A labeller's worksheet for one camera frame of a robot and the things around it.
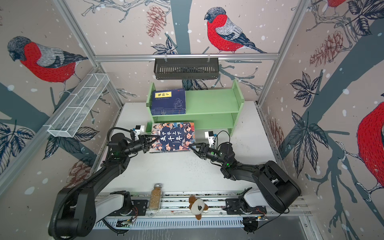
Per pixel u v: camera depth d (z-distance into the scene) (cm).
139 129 77
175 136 78
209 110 79
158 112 77
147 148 73
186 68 104
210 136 76
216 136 76
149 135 76
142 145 70
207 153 69
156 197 73
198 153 71
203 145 71
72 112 75
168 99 79
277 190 43
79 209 41
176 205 75
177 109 76
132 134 75
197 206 71
